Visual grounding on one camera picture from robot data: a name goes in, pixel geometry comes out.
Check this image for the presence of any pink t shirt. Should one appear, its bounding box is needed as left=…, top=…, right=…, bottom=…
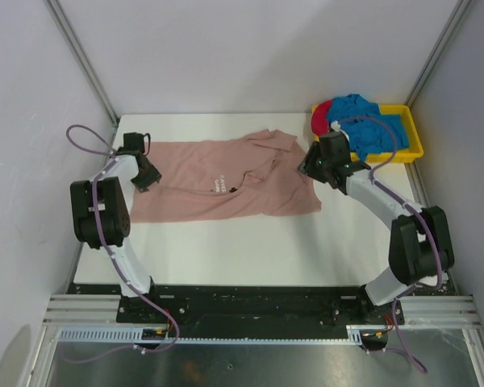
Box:
left=131, top=130, right=322, bottom=223

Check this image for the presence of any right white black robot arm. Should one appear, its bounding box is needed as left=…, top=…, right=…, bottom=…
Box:
left=298, top=131, right=455, bottom=323

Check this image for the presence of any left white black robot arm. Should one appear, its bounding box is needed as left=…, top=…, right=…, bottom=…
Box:
left=69, top=132, right=162, bottom=323

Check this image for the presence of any red t shirt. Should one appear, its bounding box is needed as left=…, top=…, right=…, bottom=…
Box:
left=311, top=100, right=333, bottom=136

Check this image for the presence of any blue t shirt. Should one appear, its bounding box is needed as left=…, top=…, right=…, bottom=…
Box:
left=328, top=94, right=410, bottom=161

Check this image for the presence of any yellow plastic bin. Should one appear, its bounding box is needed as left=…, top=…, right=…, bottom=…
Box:
left=314, top=104, right=424, bottom=164

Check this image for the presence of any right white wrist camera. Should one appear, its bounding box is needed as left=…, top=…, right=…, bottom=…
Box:
left=330, top=120, right=349, bottom=140

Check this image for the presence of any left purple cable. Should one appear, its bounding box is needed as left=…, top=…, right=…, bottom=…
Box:
left=60, top=123, right=182, bottom=364

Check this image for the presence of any left aluminium corner post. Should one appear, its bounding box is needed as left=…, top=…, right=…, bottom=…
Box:
left=44, top=0, right=120, bottom=127

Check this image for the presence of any aluminium corner post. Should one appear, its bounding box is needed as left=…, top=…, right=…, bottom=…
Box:
left=44, top=0, right=120, bottom=127
left=405, top=0, right=476, bottom=108

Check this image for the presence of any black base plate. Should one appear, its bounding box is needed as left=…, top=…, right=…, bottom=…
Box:
left=116, top=285, right=404, bottom=325

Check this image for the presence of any grey slotted cable duct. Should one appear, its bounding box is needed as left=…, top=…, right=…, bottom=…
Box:
left=56, top=324, right=393, bottom=347

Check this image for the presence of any aluminium frame rail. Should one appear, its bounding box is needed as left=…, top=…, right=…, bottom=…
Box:
left=401, top=296, right=481, bottom=329

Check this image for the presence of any right aluminium corner post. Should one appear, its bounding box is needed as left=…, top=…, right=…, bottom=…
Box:
left=405, top=0, right=476, bottom=108

